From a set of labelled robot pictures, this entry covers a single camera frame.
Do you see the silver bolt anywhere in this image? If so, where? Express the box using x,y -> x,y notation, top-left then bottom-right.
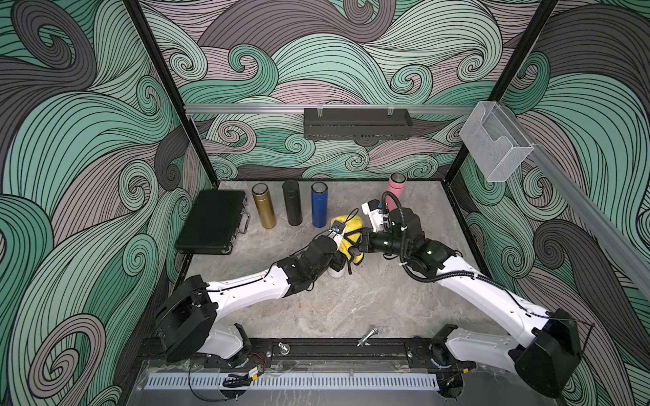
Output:
357,326 -> 379,348

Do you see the black thermos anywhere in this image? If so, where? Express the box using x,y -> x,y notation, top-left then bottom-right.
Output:
282,180 -> 303,227

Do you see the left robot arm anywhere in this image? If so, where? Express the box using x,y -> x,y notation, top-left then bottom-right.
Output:
155,233 -> 347,367

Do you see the white thermos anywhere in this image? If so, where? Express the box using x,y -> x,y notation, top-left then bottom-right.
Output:
328,268 -> 345,278

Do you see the black case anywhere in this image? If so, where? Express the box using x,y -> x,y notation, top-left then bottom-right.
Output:
174,189 -> 251,255

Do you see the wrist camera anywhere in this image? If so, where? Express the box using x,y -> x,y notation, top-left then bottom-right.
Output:
362,199 -> 386,233
328,223 -> 346,248

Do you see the blue thermos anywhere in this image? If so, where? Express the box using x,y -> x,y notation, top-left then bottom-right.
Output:
311,182 -> 328,228

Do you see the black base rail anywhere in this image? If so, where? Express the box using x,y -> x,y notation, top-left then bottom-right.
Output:
222,337 -> 539,371

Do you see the pink thermos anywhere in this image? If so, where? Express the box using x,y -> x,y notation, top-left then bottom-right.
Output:
386,173 -> 407,211

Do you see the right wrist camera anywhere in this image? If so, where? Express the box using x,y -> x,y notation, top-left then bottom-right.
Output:
362,199 -> 386,233

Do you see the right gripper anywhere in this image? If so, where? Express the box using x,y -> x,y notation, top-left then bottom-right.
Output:
344,227 -> 409,259

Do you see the yellow cleaning cloth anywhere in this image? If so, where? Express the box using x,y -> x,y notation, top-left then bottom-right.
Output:
330,215 -> 364,265

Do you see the clear plastic wall holder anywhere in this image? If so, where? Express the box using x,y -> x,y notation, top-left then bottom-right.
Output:
460,101 -> 534,183

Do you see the gold thermos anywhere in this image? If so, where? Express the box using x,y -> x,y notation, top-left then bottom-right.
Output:
252,183 -> 277,229

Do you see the aluminium wall rail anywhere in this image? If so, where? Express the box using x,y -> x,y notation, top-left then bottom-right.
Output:
185,103 -> 474,115

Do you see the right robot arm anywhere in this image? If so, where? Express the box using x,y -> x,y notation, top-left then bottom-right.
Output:
343,207 -> 582,399

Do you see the white slotted cable duct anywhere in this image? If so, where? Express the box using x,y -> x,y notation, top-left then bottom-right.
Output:
144,372 -> 439,392

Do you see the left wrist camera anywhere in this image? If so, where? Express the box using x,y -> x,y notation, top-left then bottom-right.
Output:
328,223 -> 346,248

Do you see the black wall shelf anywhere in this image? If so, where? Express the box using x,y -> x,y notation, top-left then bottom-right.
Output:
303,109 -> 413,141

